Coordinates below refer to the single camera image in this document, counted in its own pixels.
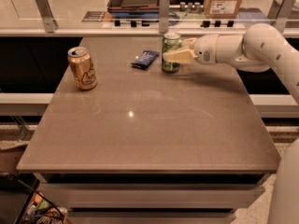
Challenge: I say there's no cardboard box with label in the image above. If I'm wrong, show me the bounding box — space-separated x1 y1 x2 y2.
204 0 242 19

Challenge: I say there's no right metal glass bracket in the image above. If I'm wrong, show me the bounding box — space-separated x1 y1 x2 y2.
268 0 296 34

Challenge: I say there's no left metal glass bracket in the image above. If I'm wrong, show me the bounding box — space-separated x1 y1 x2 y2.
35 0 58 33

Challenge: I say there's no lower table drawer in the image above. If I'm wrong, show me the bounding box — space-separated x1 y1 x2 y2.
68 212 235 224

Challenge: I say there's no orange soda can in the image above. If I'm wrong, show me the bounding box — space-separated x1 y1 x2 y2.
67 47 97 91

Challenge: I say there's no upper table drawer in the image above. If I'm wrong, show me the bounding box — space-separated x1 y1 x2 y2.
40 183 264 209

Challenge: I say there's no middle metal glass bracket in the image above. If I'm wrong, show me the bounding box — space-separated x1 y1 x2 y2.
159 0 170 34

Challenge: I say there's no metal glass bracket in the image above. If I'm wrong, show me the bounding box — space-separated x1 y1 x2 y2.
35 0 58 33
159 0 170 34
268 0 296 34

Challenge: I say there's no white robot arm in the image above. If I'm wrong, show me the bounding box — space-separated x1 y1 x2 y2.
163 23 299 224

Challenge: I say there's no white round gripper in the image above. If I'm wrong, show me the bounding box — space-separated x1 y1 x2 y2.
163 35 219 64

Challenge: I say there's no blue rxbar wrapper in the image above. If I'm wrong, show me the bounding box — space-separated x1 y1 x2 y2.
132 50 160 70

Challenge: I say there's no snack bag bin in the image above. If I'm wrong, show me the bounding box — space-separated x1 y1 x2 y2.
16 189 73 224

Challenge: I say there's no table drawer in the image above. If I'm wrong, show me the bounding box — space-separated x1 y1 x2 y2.
40 183 264 209
68 212 235 224

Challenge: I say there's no green soda can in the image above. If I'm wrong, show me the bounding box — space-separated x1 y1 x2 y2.
162 32 182 73

